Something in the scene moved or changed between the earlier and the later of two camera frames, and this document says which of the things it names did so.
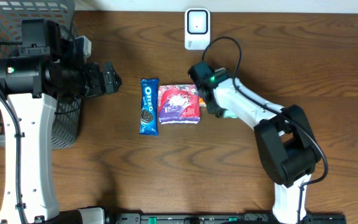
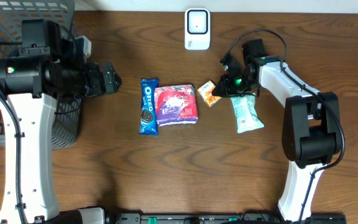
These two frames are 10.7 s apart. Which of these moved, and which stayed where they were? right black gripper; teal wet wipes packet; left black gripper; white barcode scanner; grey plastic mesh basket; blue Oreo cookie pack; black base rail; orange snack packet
Moved: orange snack packet; teal wet wipes packet; right black gripper
Stayed: left black gripper; grey plastic mesh basket; blue Oreo cookie pack; black base rail; white barcode scanner
